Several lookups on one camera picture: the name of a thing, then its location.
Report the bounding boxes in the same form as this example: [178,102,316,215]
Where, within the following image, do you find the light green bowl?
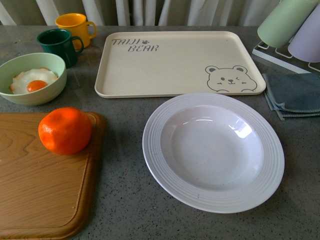
[0,52,67,106]

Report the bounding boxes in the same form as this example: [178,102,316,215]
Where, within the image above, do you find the grey folded cloth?
[262,73,320,121]

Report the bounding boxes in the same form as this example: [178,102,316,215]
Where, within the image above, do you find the wooden cutting board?
[0,112,106,240]

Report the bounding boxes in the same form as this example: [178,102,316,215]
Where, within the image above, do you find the dark green mug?
[36,28,85,68]

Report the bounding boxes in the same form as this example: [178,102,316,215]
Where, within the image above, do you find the fake fried egg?
[9,67,58,95]

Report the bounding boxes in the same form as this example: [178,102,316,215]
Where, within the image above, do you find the white pleated curtain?
[0,0,279,26]

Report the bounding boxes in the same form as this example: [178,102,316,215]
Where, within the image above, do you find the yellow mug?
[55,13,97,48]

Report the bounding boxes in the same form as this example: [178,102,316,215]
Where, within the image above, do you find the white wire cup rack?
[252,38,320,74]

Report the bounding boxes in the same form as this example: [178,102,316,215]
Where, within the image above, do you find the cream bear print tray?
[94,31,266,98]

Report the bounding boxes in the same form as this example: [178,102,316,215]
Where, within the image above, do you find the pale green cup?
[257,0,319,48]

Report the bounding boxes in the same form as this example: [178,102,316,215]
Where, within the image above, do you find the white ribbed deep plate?
[142,93,285,214]

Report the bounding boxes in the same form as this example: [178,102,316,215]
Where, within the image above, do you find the orange mandarin fruit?
[38,107,92,155]

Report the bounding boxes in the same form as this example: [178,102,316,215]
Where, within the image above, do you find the lavender cup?
[288,5,320,63]

